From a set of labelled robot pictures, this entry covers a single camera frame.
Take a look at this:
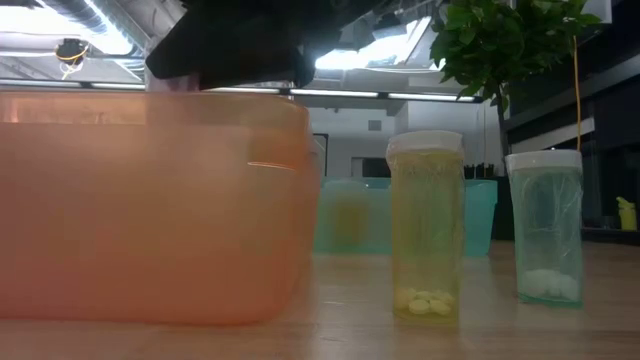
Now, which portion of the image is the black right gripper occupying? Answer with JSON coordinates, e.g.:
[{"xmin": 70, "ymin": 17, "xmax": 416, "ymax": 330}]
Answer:
[{"xmin": 144, "ymin": 0, "xmax": 382, "ymax": 92}]

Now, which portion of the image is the tall yellow medicine bottle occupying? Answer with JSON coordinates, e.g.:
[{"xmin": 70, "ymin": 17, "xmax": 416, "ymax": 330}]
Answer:
[{"xmin": 385, "ymin": 130, "xmax": 466, "ymax": 324}]

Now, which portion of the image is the translucent orange plastic bin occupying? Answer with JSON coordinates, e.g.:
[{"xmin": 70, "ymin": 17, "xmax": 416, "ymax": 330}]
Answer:
[{"xmin": 0, "ymin": 89, "xmax": 322, "ymax": 327}]

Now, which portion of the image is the translucent teal plastic bin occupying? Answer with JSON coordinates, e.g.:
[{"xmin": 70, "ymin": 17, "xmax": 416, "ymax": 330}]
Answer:
[{"xmin": 313, "ymin": 177, "xmax": 499, "ymax": 259}]

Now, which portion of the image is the teal medicine bottle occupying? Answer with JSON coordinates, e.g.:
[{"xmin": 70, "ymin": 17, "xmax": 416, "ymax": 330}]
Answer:
[{"xmin": 504, "ymin": 148, "xmax": 585, "ymax": 307}]

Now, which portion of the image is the long LED light strip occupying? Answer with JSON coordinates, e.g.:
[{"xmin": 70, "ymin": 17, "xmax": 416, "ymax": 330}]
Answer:
[{"xmin": 0, "ymin": 78, "xmax": 476, "ymax": 104}]

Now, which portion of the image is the round black ceiling device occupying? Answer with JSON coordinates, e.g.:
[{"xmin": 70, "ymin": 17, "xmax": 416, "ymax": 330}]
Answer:
[{"xmin": 53, "ymin": 37, "xmax": 91, "ymax": 81}]

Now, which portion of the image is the bright ceiling light panel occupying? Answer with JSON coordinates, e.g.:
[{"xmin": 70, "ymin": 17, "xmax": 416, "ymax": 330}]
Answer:
[{"xmin": 314, "ymin": 14, "xmax": 436, "ymax": 71}]

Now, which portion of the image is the green leafy plant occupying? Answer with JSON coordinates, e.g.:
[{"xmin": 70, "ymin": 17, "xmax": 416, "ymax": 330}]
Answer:
[{"xmin": 429, "ymin": 0, "xmax": 601, "ymax": 156}]

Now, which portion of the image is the thin yellow pole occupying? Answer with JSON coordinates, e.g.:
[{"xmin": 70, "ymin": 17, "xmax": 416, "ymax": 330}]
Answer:
[{"xmin": 572, "ymin": 34, "xmax": 583, "ymax": 151}]

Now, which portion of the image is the dark shelving unit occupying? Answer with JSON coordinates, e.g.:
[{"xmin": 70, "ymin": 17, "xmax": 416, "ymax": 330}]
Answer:
[{"xmin": 502, "ymin": 9, "xmax": 640, "ymax": 246}]

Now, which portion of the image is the small yellow bottle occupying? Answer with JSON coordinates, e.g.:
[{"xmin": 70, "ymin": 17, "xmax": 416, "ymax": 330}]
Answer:
[{"xmin": 616, "ymin": 196, "xmax": 639, "ymax": 232}]

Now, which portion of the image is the silver ceiling duct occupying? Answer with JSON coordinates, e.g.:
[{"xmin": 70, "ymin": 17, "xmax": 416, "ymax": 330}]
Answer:
[{"xmin": 42, "ymin": 0, "xmax": 151, "ymax": 56}]

